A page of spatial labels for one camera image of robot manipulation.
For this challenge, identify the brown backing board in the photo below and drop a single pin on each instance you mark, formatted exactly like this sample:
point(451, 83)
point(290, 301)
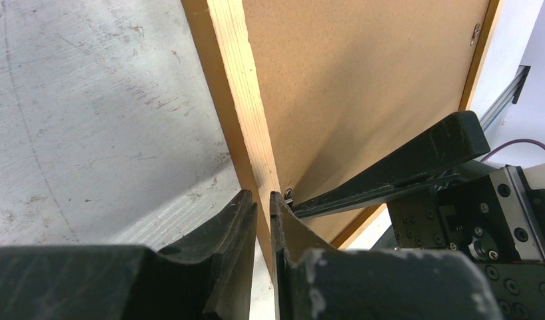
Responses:
point(344, 83)

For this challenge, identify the metal frame turn clip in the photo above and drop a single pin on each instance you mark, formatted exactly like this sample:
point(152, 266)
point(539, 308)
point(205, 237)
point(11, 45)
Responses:
point(288, 196)

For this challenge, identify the aluminium front rail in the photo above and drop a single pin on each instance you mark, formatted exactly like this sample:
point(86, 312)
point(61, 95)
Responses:
point(508, 97)

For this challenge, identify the metal frame hanger clip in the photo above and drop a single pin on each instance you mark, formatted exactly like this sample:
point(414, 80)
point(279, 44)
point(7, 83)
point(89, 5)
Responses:
point(475, 34)

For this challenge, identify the wooden picture frame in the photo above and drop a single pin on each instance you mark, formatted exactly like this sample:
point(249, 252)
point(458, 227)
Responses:
point(221, 39)

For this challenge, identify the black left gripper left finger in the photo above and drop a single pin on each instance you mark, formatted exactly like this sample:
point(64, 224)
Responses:
point(207, 274)

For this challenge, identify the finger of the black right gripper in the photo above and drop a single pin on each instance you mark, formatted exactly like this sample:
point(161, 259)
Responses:
point(423, 162)

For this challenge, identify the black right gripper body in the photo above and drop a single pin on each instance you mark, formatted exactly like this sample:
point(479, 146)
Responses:
point(496, 217)

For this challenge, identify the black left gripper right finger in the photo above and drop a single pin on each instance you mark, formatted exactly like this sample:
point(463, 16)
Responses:
point(314, 280)

